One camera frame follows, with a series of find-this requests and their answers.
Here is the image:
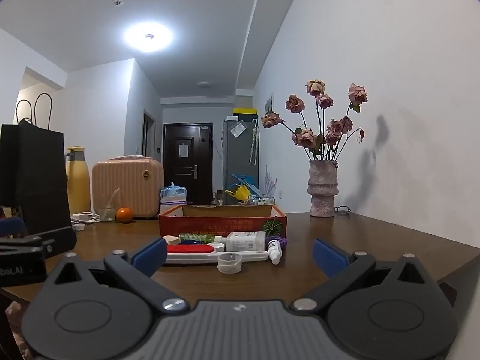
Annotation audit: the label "storage trolley with bottles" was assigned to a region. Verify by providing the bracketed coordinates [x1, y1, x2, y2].
[247, 194, 277, 206]

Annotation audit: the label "white charger with cable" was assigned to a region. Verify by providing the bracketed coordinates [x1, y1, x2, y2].
[71, 212, 101, 225]

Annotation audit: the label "pink ceramic vase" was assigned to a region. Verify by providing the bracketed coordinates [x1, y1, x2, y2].
[307, 160, 340, 218]

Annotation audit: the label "orange cardboard box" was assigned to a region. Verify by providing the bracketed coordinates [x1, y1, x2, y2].
[158, 203, 288, 238]

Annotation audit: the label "yellow insulated bottle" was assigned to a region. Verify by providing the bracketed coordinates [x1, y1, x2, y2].
[65, 146, 92, 216]

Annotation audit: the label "green spray bottle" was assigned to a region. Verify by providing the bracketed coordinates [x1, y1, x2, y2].
[179, 232, 228, 245]

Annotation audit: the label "folded white umbrella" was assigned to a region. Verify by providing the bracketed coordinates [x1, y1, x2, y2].
[248, 118, 260, 166]

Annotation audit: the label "clear glass cup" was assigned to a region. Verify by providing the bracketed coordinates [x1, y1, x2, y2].
[97, 187, 121, 222]

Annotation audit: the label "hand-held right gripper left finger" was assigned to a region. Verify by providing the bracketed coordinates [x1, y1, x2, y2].
[45, 237, 190, 313]

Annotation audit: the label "blue tissue pack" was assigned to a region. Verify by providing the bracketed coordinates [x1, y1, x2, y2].
[160, 182, 187, 215]

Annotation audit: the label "dark brown entrance door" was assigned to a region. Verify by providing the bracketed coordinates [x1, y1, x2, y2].
[163, 122, 214, 206]

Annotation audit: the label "round ceiling light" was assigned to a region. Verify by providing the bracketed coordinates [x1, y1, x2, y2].
[124, 22, 174, 54]

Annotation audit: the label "yellow box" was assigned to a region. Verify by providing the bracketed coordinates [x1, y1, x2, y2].
[232, 107, 259, 121]

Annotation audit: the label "red flat case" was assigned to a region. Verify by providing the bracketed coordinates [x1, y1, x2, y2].
[167, 245, 214, 255]

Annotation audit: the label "pink ribbed suitcase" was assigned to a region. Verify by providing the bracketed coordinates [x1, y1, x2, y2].
[92, 156, 165, 219]

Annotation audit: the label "grey refrigerator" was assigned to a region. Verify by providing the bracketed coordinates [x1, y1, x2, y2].
[223, 119, 259, 205]

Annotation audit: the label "purple gear ring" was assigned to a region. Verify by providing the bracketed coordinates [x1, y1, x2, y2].
[265, 235, 290, 250]

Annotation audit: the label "black paper bag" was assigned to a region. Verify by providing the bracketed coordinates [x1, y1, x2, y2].
[0, 93, 72, 233]

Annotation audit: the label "white tape roll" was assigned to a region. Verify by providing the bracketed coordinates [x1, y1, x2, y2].
[217, 253, 243, 274]

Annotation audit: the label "dark side door frame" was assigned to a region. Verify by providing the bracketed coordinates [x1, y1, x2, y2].
[142, 108, 157, 158]

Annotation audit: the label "purple lavender wall decoration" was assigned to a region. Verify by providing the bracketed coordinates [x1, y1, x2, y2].
[264, 165, 278, 199]

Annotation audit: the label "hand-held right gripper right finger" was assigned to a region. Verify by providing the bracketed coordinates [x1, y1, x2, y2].
[292, 238, 437, 313]

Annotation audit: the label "small white dropper bottle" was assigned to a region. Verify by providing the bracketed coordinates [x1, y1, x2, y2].
[268, 240, 282, 265]

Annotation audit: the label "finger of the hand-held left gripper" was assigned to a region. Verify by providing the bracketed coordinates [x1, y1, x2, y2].
[0, 217, 28, 239]
[0, 227, 77, 260]

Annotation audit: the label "dried pink roses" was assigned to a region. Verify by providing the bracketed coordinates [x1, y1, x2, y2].
[261, 79, 369, 163]

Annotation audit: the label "blue folded rack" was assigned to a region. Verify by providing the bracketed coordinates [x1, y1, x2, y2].
[231, 173, 259, 196]

